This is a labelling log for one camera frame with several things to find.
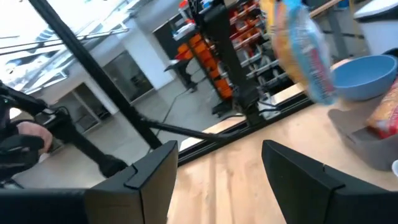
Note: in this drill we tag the black frame brace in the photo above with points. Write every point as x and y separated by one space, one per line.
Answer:
186 132

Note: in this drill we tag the silver arm base bracket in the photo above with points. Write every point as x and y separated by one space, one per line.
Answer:
269 113

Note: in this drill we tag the white trash can black band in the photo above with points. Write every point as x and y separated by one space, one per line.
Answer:
379 31

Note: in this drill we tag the blue bowl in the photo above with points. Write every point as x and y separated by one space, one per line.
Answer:
363 77

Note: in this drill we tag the wooden desk grey legs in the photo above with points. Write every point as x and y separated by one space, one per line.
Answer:
335 18

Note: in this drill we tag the black aluminium frame rail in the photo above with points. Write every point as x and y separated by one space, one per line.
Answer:
217 146

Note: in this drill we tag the black frame strut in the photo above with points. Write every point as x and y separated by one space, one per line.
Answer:
102 81

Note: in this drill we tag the metal rack red bins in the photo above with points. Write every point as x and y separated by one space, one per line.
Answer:
261 62

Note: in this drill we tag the person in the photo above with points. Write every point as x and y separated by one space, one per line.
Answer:
18 155

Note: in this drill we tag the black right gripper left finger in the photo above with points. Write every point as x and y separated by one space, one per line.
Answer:
149 186

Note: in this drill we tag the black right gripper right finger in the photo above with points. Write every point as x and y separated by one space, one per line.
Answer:
298 189

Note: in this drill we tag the storage shelf orange bins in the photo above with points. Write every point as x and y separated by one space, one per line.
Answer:
208 59

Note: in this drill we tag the blue-edged ramen packet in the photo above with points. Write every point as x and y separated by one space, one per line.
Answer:
304 53

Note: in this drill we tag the person's hand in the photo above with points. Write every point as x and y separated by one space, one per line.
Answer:
35 133

